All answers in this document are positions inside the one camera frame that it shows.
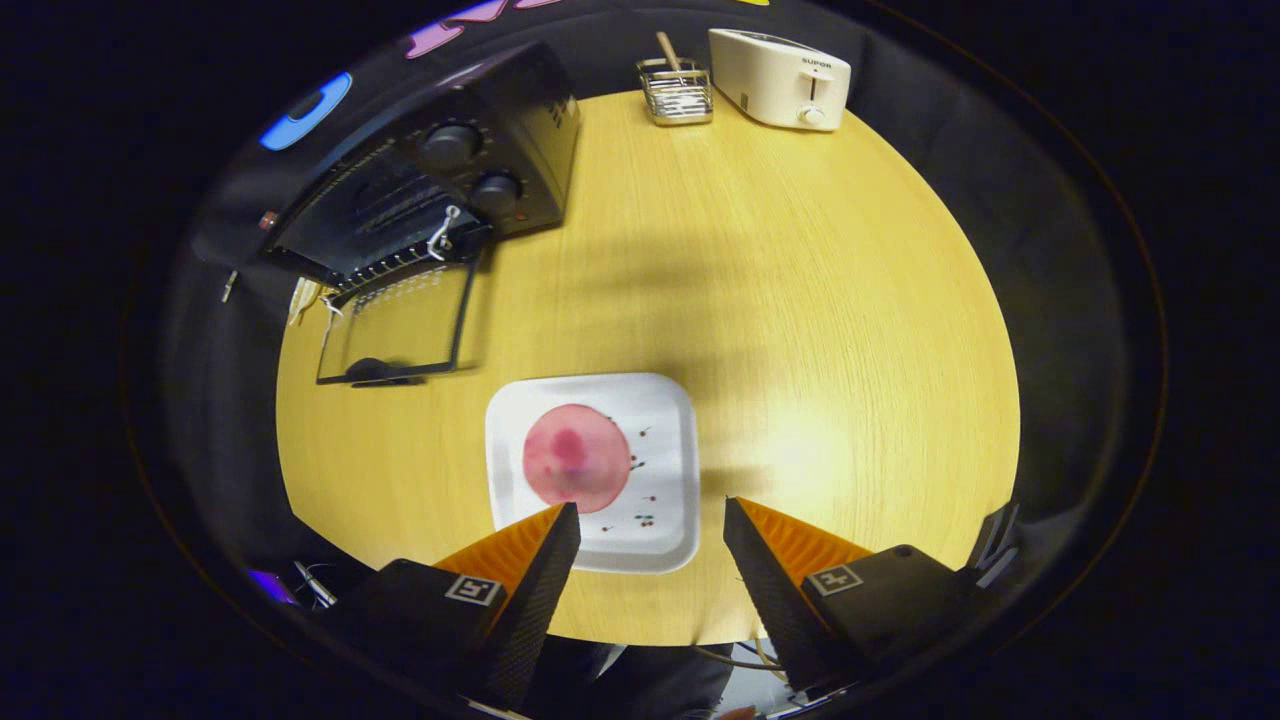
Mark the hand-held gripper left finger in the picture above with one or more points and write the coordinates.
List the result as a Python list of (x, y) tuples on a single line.
[(535, 610)]

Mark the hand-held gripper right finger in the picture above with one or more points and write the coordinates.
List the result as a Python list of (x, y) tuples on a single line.
[(770, 610)]

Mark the pink round meat slice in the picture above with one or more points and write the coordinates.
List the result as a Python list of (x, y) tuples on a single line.
[(575, 460)]

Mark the white square plate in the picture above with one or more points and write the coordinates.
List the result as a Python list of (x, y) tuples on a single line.
[(660, 420)]

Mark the black toaster oven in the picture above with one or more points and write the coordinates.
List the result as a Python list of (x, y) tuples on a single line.
[(500, 150)]

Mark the white pop-up toaster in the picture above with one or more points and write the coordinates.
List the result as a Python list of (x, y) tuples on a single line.
[(780, 80)]

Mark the wooden stick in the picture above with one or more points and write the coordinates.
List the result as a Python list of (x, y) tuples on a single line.
[(668, 50)]

